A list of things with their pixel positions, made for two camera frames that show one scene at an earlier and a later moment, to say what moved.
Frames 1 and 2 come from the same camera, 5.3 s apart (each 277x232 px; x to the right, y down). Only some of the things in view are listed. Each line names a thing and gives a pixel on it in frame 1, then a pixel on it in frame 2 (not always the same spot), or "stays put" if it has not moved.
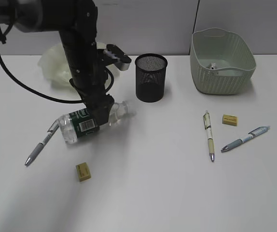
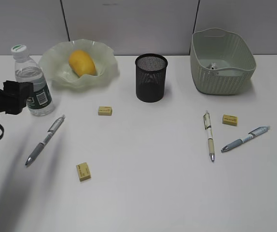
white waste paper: x=212 y=65 stays put
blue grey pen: x=259 y=131 stays put
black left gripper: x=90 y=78 -> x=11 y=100
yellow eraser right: x=230 y=120 stays put
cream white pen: x=207 y=121 stays put
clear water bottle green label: x=76 y=124 -> x=39 y=102
